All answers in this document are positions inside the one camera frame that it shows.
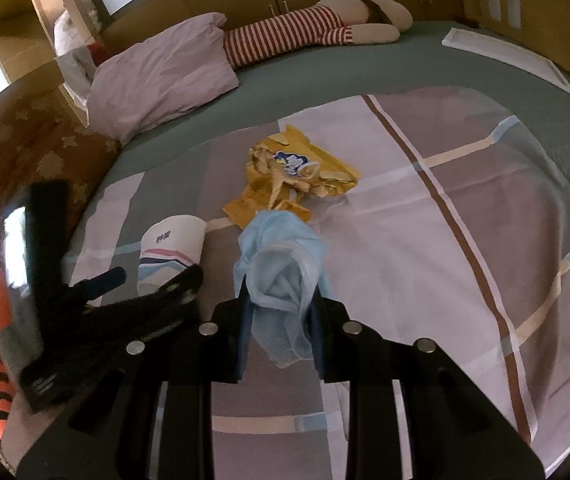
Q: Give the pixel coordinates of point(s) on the green bed sheet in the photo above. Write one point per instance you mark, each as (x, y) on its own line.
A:
(312, 77)

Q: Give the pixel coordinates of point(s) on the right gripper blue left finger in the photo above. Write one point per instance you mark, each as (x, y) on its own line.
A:
(152, 419)

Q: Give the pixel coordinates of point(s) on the yellow snack bag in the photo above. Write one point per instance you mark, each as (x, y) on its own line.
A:
(283, 170)

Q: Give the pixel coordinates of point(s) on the plaid pink grey blanket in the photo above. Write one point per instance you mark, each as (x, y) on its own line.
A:
(459, 231)

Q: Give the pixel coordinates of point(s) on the striped plush doll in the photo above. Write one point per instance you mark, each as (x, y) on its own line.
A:
(328, 23)

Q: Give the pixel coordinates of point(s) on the red floral brocade cushion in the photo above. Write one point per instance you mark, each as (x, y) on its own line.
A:
(41, 140)

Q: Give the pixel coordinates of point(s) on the white flat board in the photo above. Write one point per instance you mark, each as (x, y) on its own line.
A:
(507, 53)

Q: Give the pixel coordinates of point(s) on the pink bed pillow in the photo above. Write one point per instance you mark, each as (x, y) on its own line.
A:
(161, 78)

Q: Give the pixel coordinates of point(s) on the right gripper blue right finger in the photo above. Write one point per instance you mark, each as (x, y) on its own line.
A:
(411, 407)

